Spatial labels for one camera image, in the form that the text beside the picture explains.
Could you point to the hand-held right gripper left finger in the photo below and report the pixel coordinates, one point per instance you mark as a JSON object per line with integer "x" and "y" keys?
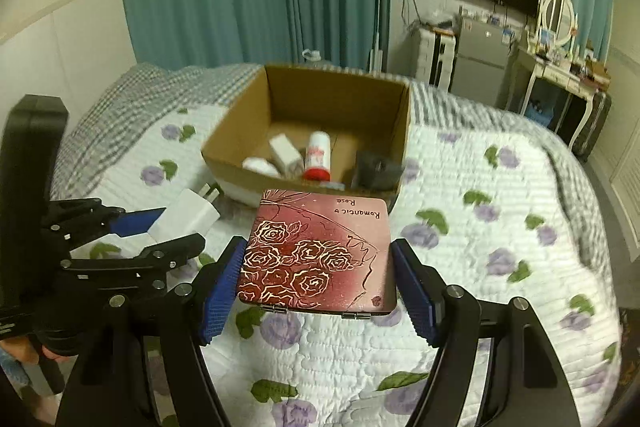
{"x": 222, "y": 297}

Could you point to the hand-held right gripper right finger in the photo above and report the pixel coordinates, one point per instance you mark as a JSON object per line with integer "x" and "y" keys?
{"x": 415, "y": 297}

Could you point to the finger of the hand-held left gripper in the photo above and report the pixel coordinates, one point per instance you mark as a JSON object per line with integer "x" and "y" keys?
{"x": 170, "y": 249}
{"x": 135, "y": 222}

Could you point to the white charger plug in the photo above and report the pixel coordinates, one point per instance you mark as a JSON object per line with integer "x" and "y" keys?
{"x": 187, "y": 214}

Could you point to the red rose-printed case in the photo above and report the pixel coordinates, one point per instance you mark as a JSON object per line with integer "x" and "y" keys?
{"x": 320, "y": 252}

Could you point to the black rectangular case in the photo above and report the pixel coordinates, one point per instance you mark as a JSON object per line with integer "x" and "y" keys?
{"x": 375, "y": 172}

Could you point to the small white rectangular box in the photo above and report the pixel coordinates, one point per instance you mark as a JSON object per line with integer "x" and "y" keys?
{"x": 285, "y": 152}

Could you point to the white bottle with red cap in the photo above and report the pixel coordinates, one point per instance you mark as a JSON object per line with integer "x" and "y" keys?
{"x": 317, "y": 154}

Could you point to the cardboard box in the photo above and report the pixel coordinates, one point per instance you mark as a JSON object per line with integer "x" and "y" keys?
{"x": 300, "y": 97}

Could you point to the person's left hand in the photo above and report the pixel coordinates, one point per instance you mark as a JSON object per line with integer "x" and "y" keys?
{"x": 17, "y": 349}

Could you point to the white floral quilt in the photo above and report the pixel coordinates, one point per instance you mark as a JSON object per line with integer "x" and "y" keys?
{"x": 475, "y": 227}

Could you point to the white suitcase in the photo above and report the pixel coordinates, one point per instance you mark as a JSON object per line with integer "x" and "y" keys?
{"x": 430, "y": 57}

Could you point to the silver small fridge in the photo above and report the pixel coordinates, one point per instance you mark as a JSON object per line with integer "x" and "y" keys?
{"x": 480, "y": 57}

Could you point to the dark suitcase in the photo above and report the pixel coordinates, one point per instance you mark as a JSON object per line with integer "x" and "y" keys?
{"x": 595, "y": 122}

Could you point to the white dressing table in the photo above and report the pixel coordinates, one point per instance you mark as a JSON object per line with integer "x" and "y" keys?
{"x": 555, "y": 72}

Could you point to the white mop stick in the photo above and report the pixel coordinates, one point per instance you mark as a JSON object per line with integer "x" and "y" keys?
{"x": 378, "y": 32}

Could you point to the clear plastic bag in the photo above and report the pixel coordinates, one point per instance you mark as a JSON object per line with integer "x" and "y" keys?
{"x": 437, "y": 19}

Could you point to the white oval vanity mirror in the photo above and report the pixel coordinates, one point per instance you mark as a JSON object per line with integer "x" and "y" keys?
{"x": 557, "y": 17}

